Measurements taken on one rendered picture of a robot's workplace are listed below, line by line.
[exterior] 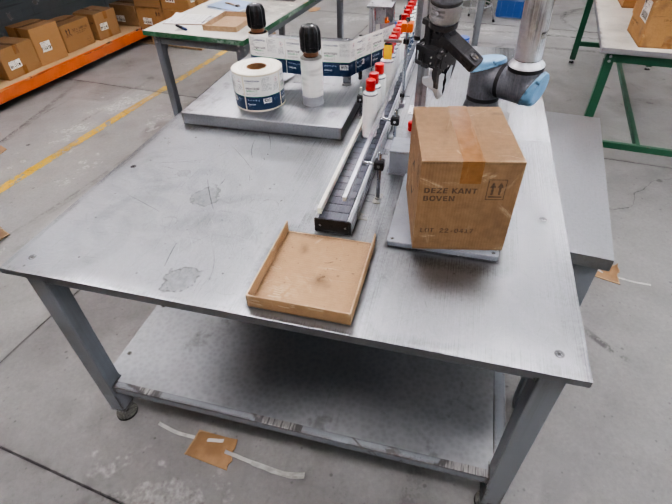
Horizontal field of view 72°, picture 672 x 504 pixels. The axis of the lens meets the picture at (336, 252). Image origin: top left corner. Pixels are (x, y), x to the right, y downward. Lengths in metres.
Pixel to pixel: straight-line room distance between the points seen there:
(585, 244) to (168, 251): 1.16
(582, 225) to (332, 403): 0.98
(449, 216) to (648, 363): 1.41
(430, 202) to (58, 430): 1.67
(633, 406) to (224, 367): 1.59
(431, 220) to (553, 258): 0.36
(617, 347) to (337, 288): 1.53
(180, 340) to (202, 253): 0.69
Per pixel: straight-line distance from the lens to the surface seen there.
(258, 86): 1.91
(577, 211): 1.57
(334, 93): 2.08
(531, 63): 1.72
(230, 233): 1.38
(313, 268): 1.22
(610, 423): 2.14
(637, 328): 2.52
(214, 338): 1.92
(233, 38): 3.17
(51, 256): 1.51
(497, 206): 1.21
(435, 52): 1.28
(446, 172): 1.13
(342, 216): 1.32
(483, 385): 1.78
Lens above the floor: 1.67
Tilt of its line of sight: 41 degrees down
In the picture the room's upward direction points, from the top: 2 degrees counter-clockwise
